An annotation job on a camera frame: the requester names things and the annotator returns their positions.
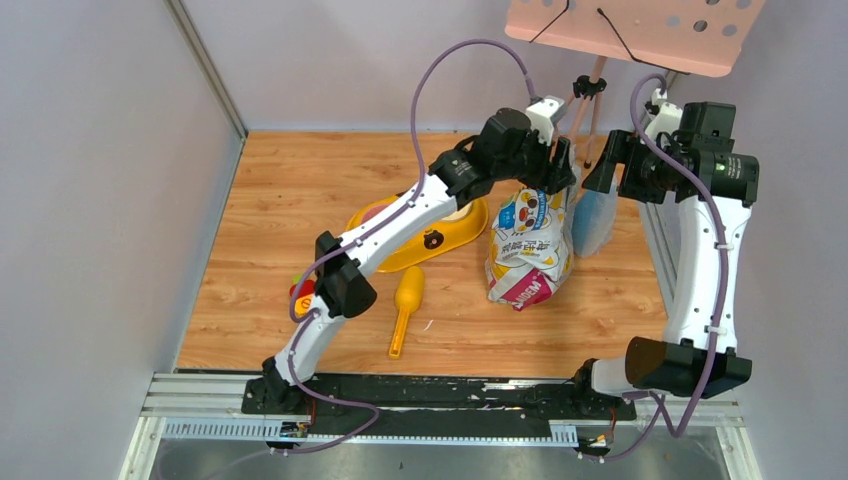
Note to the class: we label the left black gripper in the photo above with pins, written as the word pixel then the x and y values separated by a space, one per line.
pixel 553 168

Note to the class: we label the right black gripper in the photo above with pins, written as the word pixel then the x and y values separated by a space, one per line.
pixel 622 147

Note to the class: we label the pet food bag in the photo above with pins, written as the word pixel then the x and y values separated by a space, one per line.
pixel 531 246

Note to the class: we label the yellow plastic scoop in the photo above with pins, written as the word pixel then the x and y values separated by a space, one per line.
pixel 407 300

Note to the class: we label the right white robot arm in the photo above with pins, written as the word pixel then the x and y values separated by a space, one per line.
pixel 686 151

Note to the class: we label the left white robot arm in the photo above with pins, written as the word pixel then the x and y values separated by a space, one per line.
pixel 345 263

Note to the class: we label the yellow double pet feeder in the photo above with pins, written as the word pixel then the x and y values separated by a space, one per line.
pixel 439 238

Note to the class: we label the cream bowl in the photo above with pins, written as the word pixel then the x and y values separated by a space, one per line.
pixel 459 214

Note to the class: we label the pink music stand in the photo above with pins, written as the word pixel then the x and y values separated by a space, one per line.
pixel 689 37

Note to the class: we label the pink bowl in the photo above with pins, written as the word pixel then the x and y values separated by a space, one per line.
pixel 372 211

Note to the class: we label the red toy block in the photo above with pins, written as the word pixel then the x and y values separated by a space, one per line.
pixel 301 288

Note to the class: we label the yellow toy block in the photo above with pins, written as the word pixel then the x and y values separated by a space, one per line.
pixel 303 305

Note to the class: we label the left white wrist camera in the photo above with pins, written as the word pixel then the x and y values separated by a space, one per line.
pixel 544 115

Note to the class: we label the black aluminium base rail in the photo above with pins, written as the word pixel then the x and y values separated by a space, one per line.
pixel 395 410

